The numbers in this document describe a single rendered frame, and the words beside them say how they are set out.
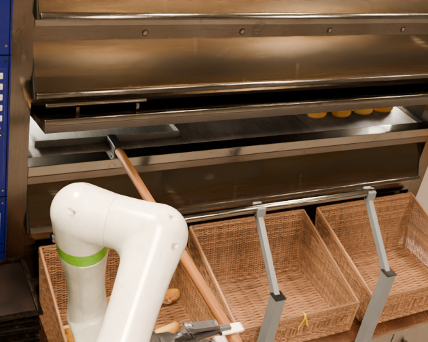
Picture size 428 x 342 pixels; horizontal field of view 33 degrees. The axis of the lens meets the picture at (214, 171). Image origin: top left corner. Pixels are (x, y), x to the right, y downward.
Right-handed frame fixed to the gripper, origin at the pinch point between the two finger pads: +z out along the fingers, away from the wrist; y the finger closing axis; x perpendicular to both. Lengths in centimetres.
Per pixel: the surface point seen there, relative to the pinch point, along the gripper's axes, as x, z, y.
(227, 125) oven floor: -107, 51, 0
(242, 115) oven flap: -75, 37, -23
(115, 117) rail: -74, -10, -25
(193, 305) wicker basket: -63, 26, 52
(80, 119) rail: -74, -21, -25
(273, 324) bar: -30, 38, 34
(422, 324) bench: -37, 122, 60
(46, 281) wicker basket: -74, -28, 39
